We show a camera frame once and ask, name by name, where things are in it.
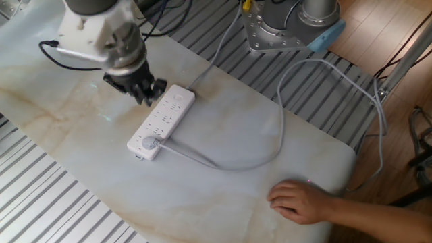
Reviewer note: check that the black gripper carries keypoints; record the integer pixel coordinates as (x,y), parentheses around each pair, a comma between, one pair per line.
(130,79)

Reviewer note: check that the white power strip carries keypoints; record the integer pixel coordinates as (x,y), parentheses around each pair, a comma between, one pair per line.
(165,118)

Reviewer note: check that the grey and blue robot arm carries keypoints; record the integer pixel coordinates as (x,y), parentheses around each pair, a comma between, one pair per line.
(290,20)

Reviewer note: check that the person's right forearm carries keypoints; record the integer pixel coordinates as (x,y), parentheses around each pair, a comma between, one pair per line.
(378,219)

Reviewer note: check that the person's right hand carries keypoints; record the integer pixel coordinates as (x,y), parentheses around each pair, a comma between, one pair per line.
(300,202)

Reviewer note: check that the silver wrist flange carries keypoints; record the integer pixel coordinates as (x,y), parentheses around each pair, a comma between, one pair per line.
(126,47)

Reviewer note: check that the glossy marble pattern mat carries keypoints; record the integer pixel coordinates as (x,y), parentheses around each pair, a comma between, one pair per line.
(202,202)

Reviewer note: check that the yellow connector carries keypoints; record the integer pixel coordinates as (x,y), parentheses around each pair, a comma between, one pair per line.
(247,4)

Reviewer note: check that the black chair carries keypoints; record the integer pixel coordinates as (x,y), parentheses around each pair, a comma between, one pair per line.
(420,158)

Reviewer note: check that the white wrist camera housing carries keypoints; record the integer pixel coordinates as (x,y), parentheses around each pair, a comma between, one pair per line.
(87,30)

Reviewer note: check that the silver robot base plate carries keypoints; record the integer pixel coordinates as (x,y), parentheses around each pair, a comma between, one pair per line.
(260,37)

